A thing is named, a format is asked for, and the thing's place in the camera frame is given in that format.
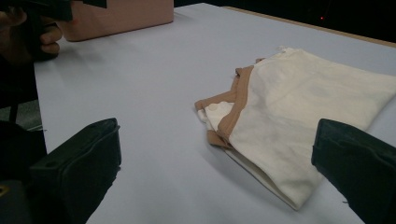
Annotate pink box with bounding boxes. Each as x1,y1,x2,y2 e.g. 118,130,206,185
57,0,175,43

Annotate cream garment with tan trim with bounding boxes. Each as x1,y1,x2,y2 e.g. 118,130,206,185
194,46,396,212

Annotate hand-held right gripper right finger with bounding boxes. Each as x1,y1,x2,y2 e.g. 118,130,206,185
311,118,396,224

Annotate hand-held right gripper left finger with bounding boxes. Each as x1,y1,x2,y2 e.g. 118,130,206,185
29,117,122,224

